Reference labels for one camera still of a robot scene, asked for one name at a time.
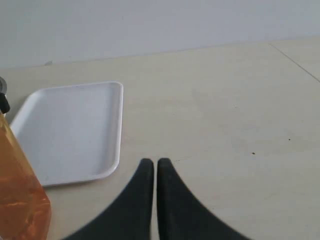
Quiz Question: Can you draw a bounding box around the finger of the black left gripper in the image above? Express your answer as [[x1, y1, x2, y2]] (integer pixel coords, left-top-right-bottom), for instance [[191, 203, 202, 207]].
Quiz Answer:
[[0, 92, 10, 114]]

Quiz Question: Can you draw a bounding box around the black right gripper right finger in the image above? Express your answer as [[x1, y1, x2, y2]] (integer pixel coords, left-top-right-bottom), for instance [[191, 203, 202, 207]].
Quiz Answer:
[[156, 158, 248, 240]]

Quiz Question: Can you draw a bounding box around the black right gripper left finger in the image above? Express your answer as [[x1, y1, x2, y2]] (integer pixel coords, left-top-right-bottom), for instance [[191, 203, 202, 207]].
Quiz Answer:
[[66, 158, 154, 240]]

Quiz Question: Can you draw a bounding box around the orange dish soap pump bottle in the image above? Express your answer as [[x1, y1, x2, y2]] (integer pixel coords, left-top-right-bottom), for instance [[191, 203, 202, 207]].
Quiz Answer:
[[0, 115, 52, 240]]

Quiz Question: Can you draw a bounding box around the white plastic tray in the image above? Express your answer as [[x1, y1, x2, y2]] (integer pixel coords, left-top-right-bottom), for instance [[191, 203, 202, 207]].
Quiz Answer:
[[11, 81, 124, 187]]

